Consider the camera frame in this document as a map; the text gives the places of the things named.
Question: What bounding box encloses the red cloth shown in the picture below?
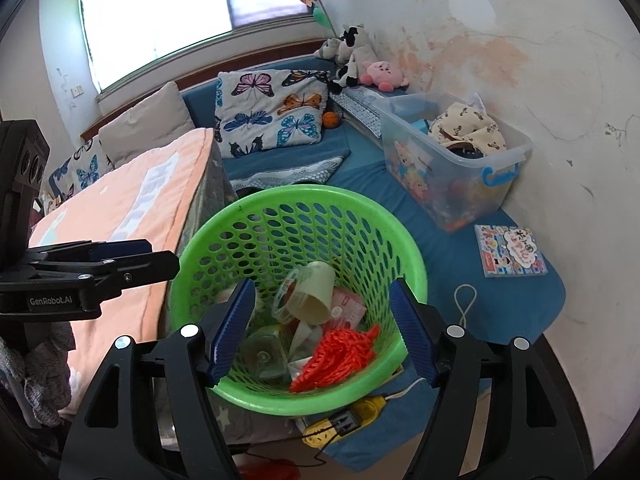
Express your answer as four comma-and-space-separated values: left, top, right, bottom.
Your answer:
240, 462, 301, 480

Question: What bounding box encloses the grey plush toy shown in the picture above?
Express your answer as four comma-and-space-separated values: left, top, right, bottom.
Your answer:
314, 37, 343, 59

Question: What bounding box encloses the grey patterned lace cloth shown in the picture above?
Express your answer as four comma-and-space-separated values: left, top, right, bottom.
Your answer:
227, 156, 346, 192

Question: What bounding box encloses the grey checked cloth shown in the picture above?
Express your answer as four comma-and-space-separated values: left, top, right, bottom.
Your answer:
330, 85, 396, 136

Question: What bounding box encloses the white paper cup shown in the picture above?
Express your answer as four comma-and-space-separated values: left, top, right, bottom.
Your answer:
291, 261, 335, 325

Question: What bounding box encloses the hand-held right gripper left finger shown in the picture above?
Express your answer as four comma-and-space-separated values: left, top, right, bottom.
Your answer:
59, 277, 257, 480

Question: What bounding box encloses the clear plastic bottle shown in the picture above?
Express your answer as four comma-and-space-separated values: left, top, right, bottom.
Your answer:
244, 325, 292, 383

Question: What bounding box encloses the green plastic basket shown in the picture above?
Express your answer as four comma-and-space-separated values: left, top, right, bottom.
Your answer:
169, 185, 428, 416

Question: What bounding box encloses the beige cushion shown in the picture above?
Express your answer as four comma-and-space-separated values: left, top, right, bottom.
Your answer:
97, 81, 196, 171

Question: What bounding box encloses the butterfly print pillow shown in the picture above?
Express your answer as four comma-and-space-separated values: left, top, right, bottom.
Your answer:
47, 137, 113, 201
215, 67, 328, 158

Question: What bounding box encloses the white cable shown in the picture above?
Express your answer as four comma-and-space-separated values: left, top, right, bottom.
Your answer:
385, 379, 431, 401

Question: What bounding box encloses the colourful children's book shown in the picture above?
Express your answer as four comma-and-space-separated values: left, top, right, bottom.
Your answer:
474, 224, 550, 278

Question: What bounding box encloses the yellow power strip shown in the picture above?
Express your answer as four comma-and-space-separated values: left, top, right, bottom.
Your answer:
302, 395, 388, 448

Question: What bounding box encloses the pink snack packet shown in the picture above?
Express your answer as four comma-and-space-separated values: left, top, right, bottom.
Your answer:
327, 287, 366, 331

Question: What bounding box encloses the beige printed cloth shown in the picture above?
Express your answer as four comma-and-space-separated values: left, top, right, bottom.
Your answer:
427, 101, 507, 156

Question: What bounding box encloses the large window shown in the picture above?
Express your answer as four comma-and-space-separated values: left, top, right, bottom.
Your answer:
76, 0, 308, 95

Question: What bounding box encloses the pink round plush toy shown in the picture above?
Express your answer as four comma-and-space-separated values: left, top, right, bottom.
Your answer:
361, 60, 411, 92

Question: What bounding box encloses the black white plush toy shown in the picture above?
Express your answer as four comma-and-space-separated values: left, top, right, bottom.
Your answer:
327, 24, 377, 94

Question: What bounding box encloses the peach blanket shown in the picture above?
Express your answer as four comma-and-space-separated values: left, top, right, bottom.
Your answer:
27, 127, 216, 413

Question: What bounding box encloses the red plastic net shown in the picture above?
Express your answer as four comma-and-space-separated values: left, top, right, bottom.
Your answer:
289, 324, 382, 393

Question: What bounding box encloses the clear plastic storage box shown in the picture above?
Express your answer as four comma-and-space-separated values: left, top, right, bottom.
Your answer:
372, 92, 533, 232

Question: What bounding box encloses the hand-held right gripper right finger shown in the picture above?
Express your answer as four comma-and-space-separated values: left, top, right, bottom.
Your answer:
389, 277, 586, 480

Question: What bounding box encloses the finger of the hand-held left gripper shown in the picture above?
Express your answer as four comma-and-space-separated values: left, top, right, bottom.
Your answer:
75, 251, 181, 291
27, 239, 153, 273

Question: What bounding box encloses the white cord loop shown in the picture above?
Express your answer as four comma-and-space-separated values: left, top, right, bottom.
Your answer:
452, 284, 480, 331

